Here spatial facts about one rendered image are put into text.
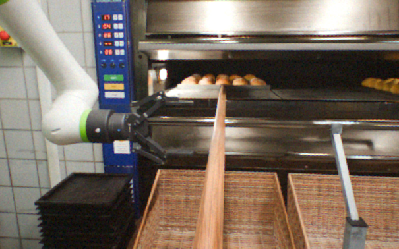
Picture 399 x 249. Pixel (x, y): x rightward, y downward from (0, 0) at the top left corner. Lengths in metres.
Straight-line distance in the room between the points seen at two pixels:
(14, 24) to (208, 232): 0.65
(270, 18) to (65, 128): 0.91
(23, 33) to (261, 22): 0.88
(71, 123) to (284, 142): 0.92
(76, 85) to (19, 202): 1.07
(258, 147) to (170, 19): 0.69
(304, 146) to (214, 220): 1.09
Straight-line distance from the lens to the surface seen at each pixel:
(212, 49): 1.15
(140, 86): 1.37
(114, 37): 1.36
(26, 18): 0.81
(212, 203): 0.36
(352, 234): 0.90
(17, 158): 1.74
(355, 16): 1.41
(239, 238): 1.39
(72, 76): 0.88
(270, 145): 1.36
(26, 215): 1.86
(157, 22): 1.33
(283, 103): 1.34
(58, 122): 0.83
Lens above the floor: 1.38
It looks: 13 degrees down
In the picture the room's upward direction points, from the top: straight up
